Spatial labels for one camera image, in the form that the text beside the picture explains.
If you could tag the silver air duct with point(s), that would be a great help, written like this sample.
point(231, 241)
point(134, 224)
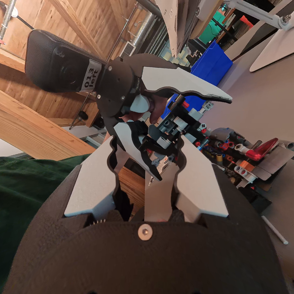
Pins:
point(143, 29)

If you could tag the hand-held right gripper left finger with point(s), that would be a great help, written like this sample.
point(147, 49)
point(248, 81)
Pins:
point(96, 183)

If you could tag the person's left hand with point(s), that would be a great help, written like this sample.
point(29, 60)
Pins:
point(158, 108)

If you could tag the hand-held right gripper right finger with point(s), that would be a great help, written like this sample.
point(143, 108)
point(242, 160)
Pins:
point(199, 188)

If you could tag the orange red object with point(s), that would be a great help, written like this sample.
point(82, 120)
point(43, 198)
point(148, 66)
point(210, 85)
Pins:
point(245, 23)

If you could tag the person's green shirt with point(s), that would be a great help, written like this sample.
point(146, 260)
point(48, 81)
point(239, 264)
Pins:
point(27, 188)

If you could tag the lego sticker sheet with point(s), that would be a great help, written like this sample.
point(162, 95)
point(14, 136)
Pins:
point(162, 167)

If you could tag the large lego vehicle model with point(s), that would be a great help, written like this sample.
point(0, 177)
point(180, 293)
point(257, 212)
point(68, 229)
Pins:
point(271, 165)

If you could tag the blue plastic bin with tag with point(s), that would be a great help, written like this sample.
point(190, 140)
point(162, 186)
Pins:
point(211, 62)

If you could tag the light grey lego axle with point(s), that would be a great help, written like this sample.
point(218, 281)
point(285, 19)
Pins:
point(274, 229)

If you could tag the white ceiling air vent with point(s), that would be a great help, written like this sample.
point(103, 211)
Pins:
point(129, 49)

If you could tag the black lego sub-assembly red pins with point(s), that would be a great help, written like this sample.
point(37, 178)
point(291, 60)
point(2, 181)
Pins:
point(181, 121)

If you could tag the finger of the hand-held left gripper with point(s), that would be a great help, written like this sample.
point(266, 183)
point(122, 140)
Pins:
point(174, 80)
point(126, 137)

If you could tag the teal container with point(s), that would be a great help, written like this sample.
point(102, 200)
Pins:
point(213, 29)

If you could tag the white book stand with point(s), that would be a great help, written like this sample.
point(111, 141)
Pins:
point(275, 50)

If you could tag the open lego instruction booklet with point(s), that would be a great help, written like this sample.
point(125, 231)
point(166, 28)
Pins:
point(172, 23)

